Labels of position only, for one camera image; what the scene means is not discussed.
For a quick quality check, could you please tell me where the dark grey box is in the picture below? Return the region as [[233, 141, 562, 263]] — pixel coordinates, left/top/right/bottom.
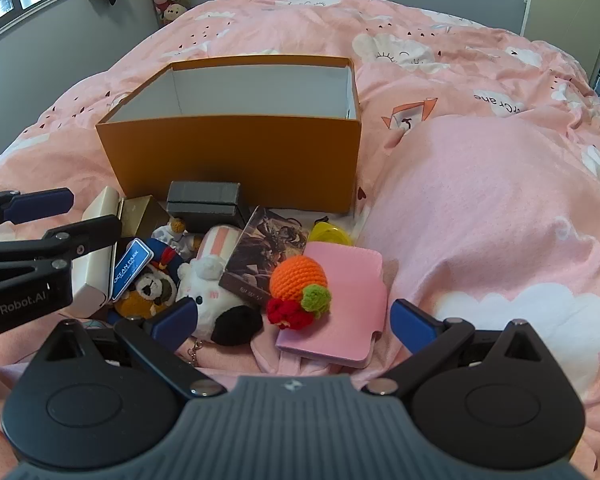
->
[[166, 181, 251, 233]]

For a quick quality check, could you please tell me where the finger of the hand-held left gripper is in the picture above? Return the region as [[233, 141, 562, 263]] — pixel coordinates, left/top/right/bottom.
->
[[0, 214, 123, 273], [0, 185, 75, 236]]

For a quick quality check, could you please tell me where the crocheted orange keychain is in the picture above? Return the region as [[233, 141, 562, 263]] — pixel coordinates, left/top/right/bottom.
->
[[266, 255, 331, 331]]

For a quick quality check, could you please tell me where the gold box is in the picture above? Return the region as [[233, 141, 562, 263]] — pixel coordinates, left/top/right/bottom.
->
[[117, 195, 172, 240]]

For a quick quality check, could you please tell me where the pink printed blanket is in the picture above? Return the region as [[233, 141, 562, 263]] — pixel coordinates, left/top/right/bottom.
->
[[0, 0, 600, 480]]

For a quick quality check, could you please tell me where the brown raccoon plush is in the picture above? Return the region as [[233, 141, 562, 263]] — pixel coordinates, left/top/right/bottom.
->
[[112, 265, 178, 318]]

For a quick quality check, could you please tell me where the grey door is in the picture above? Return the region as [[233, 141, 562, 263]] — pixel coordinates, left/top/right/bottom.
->
[[522, 0, 600, 81]]

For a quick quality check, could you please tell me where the blue rectangular tag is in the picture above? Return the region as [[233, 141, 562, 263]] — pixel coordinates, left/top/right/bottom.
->
[[109, 237, 155, 303]]

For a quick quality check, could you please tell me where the white striped bunny plush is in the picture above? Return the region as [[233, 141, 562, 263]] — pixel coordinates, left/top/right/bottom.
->
[[175, 225, 263, 347]]

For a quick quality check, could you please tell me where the cream white box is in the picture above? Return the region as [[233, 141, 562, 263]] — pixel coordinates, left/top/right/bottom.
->
[[72, 186, 126, 318]]

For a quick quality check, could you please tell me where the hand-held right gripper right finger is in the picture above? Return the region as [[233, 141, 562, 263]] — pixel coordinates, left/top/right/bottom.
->
[[361, 299, 548, 396]]

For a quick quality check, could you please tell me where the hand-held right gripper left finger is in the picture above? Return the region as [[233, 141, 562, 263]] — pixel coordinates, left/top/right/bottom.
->
[[40, 297, 227, 400]]

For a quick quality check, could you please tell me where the yellow round case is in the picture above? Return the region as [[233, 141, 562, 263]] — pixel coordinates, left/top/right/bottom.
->
[[307, 215, 353, 247]]

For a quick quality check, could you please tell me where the pink box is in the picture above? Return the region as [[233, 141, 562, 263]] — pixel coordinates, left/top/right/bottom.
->
[[275, 241, 388, 368]]

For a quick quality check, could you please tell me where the orange cardboard box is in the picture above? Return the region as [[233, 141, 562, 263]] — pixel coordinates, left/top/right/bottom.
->
[[95, 56, 363, 216]]

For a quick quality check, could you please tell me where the chef bear plush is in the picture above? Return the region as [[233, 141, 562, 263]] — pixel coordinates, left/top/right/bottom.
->
[[142, 216, 203, 273]]

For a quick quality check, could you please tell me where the illustrated art card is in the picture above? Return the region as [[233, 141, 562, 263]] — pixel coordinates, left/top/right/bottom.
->
[[219, 206, 311, 311]]

